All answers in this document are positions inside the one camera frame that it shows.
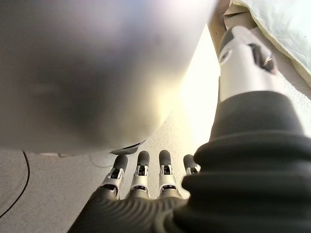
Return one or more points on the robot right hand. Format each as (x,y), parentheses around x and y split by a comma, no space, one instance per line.
(243,189)

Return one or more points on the white duvet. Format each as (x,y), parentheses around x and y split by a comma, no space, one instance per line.
(284,26)

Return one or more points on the silver robot right leg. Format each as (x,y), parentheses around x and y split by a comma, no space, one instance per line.
(85,68)

